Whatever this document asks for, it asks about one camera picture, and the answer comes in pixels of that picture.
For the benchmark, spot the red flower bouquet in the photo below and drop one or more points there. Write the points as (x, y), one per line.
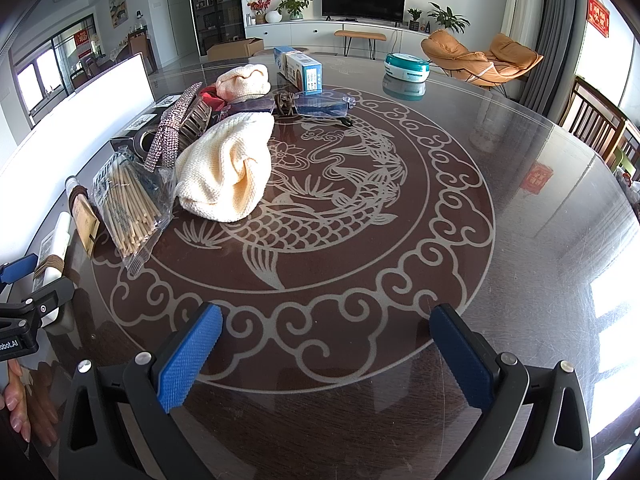
(260, 7)

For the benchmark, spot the teal round lidded container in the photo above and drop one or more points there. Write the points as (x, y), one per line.
(407, 65)

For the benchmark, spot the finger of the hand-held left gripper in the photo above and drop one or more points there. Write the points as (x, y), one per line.
(55, 292)
(20, 266)

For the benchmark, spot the dark tape roll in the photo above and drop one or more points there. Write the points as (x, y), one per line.
(144, 142)

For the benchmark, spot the bushy green potted plant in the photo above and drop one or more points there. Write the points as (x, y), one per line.
(295, 5)

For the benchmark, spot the large cream knitted cloth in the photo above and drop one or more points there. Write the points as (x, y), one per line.
(225, 170)

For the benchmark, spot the white storage container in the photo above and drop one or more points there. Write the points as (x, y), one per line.
(90, 95)

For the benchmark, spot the orange lounge chair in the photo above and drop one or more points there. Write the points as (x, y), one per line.
(450, 50)

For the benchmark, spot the glass display cabinet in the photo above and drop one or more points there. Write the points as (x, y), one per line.
(215, 5)

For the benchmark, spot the orange bench with metal legs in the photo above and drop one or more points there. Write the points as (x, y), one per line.
(360, 36)

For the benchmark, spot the red door poster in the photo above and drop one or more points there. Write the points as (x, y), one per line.
(82, 40)

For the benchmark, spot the black box with white labels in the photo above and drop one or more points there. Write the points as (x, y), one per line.
(145, 120)

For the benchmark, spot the framed wall painting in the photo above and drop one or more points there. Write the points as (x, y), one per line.
(117, 7)

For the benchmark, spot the clear blue plastic pouch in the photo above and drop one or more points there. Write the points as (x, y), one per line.
(322, 108)

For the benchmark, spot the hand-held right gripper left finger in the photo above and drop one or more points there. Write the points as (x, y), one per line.
(192, 355)

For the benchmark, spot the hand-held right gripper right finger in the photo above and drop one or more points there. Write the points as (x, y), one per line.
(462, 355)

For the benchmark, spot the large leafy potted plant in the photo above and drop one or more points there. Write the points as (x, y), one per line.
(447, 17)

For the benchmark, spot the wooden slatted chair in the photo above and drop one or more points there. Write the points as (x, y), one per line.
(590, 110)

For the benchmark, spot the white door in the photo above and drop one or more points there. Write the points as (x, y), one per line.
(176, 15)

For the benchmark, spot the red wall hanging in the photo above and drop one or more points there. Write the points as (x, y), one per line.
(598, 15)

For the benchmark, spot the white tube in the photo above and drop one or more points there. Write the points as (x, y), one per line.
(55, 240)

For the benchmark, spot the bag of wooden sticks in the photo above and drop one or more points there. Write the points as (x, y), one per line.
(132, 210)

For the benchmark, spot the blue and white carton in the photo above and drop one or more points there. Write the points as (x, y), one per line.
(300, 67)

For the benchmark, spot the person's left hand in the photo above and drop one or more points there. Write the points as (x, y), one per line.
(12, 400)

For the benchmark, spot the white round vase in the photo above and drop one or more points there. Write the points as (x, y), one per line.
(274, 17)

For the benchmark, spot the small cream knitted cloth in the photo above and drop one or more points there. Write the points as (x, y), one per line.
(245, 82)

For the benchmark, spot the grey curtain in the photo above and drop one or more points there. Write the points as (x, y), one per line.
(555, 35)

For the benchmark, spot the white sheer curtain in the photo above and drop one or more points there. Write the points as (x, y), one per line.
(522, 10)

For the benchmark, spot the small potted plant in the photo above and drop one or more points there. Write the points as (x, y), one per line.
(414, 17)

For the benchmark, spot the green chair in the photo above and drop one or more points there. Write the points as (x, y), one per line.
(627, 162)

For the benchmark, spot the cardboard box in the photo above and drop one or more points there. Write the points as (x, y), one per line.
(235, 50)

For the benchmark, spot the brown card package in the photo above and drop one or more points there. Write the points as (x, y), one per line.
(85, 220)

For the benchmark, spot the small brown hair clip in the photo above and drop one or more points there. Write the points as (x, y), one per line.
(286, 105)

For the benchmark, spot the white television cabinet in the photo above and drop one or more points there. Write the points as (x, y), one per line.
(310, 30)

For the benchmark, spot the red bag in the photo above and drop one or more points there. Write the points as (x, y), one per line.
(210, 95)

